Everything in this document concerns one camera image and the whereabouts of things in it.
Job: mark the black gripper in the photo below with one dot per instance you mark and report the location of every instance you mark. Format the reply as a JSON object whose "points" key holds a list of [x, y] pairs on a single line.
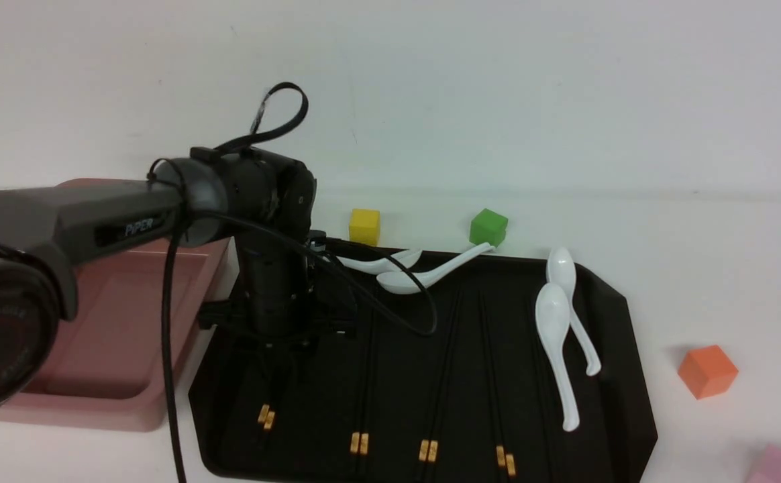
{"points": [[280, 296]]}

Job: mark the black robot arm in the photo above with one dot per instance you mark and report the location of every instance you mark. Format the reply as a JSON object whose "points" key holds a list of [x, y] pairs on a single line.
{"points": [[262, 200]]}

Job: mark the yellow cube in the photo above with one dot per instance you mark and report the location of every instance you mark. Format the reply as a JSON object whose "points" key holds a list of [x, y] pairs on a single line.
{"points": [[364, 227]]}

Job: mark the white spoon centre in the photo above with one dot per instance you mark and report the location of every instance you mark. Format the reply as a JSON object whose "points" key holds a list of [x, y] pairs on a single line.
{"points": [[402, 283]]}

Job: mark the white spoon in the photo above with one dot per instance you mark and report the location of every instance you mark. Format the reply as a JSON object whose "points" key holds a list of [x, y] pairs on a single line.
{"points": [[552, 317], [561, 270], [406, 258], [402, 283]]}

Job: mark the white spoon far left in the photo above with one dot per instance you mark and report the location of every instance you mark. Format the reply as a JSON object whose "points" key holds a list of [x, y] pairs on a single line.
{"points": [[406, 258]]}

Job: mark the pink plastic bin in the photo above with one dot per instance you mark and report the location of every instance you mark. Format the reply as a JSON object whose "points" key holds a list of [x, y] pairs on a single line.
{"points": [[105, 370]]}

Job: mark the black plastic tray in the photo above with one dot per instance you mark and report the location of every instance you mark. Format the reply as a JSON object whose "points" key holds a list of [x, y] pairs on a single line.
{"points": [[502, 416]]}

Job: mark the green cube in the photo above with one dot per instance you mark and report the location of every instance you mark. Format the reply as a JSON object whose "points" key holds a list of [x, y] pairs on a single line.
{"points": [[488, 227]]}

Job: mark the white spoon right front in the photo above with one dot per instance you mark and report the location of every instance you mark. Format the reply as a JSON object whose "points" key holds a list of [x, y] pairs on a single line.
{"points": [[552, 317]]}

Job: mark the white spoon right rear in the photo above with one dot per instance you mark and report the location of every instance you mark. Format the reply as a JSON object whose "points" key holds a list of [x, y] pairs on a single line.
{"points": [[561, 270]]}

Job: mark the orange cube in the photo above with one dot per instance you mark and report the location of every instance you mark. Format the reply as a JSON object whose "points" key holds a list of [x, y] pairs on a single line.
{"points": [[707, 371]]}

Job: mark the pink cube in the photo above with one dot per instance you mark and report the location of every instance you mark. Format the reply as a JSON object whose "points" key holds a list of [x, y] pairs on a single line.
{"points": [[767, 466]]}

